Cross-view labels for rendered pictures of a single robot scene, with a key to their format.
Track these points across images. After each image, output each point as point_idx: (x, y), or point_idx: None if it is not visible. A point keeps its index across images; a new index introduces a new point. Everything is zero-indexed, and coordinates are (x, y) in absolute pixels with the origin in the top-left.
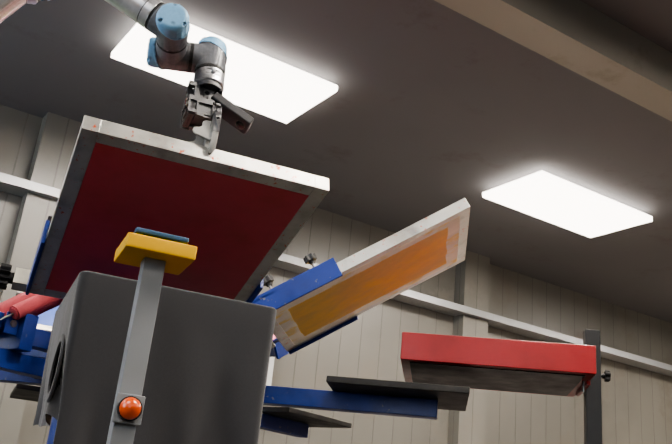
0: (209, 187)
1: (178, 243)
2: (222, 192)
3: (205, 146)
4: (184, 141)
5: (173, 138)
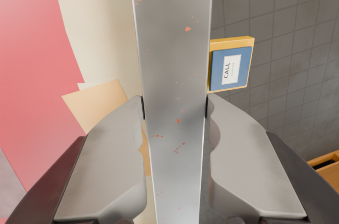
0: (58, 49)
1: (251, 52)
2: None
3: (204, 127)
4: (201, 177)
5: (200, 199)
